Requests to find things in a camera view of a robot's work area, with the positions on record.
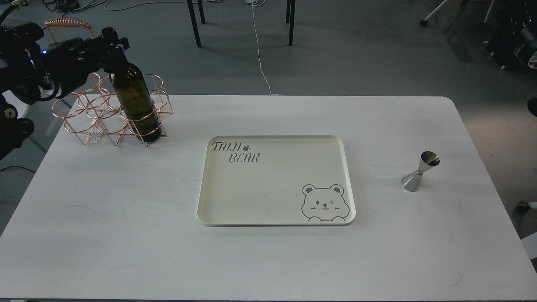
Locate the steel double jigger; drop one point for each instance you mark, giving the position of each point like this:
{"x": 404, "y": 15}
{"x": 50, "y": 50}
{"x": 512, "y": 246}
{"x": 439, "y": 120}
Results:
{"x": 412, "y": 182}

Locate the black table legs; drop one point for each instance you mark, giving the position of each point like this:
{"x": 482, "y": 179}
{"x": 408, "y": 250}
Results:
{"x": 289, "y": 18}
{"x": 193, "y": 19}

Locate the cream bear serving tray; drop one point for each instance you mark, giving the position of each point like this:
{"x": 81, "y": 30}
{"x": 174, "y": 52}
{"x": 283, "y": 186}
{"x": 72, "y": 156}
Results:
{"x": 276, "y": 180}

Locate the white office chair base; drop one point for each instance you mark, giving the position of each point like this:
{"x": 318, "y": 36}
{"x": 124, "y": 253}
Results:
{"x": 477, "y": 13}

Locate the black table legs right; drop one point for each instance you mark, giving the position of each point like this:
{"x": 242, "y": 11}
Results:
{"x": 289, "y": 18}

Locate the black table legs left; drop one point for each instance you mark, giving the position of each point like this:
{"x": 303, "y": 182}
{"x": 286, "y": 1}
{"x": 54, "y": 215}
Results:
{"x": 193, "y": 19}

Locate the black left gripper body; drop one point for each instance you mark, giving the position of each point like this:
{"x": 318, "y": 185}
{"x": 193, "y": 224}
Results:
{"x": 70, "y": 62}

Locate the rose gold wire bottle rack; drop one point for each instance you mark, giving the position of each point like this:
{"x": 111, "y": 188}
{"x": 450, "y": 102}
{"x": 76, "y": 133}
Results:
{"x": 96, "y": 112}

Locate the dark green wine bottle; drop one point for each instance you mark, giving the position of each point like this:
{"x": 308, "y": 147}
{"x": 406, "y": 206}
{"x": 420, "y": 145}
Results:
{"x": 133, "y": 95}

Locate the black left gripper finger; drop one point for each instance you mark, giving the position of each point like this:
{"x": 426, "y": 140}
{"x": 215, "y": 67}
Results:
{"x": 105, "y": 44}
{"x": 114, "y": 62}

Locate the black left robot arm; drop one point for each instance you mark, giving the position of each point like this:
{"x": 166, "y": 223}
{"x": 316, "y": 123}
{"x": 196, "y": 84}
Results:
{"x": 33, "y": 74}

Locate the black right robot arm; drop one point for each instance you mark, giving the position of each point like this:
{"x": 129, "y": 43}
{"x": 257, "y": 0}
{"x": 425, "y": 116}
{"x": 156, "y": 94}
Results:
{"x": 513, "y": 46}

